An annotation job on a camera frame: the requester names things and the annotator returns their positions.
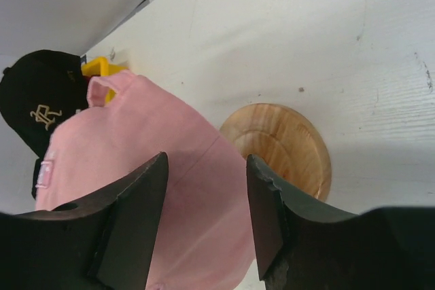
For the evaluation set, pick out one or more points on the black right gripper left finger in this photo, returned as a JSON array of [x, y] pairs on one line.
[[104, 240]]

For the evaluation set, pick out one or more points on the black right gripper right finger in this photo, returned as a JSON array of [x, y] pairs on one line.
[[304, 243]]

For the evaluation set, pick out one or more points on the black cap gold logo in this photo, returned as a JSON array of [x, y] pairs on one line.
[[39, 92]]

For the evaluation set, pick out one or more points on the yellow plastic bin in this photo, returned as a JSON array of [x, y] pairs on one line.
[[106, 82]]

